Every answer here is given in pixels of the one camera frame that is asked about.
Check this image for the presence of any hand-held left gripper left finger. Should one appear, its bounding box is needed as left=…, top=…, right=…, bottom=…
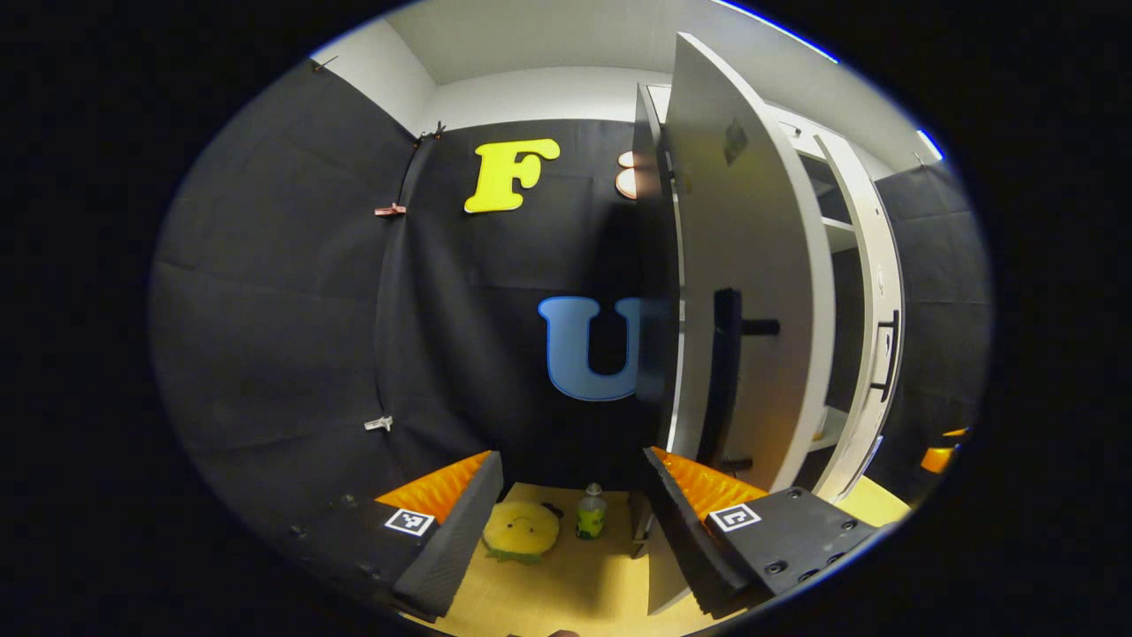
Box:
left=285, top=450, right=503, bottom=618

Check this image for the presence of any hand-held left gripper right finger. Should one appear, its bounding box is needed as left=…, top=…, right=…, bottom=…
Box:
left=642, top=446, right=881, bottom=618

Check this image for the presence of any white shoe cabinet door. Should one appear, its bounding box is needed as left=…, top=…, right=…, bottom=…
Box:
left=814, top=133, right=907, bottom=505
left=663, top=31, right=837, bottom=616

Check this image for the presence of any white shoe cabinet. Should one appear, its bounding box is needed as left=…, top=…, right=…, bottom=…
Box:
left=632, top=31, right=907, bottom=616

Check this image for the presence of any yellow plush toy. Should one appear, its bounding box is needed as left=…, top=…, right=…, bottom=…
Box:
left=482, top=500, right=562, bottom=564

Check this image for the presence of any green drink bottle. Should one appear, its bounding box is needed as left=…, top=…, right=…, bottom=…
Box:
left=577, top=482, right=608, bottom=541

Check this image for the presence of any black backdrop cloth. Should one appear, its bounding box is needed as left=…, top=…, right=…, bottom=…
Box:
left=150, top=62, right=673, bottom=532
left=876, top=164, right=993, bottom=461

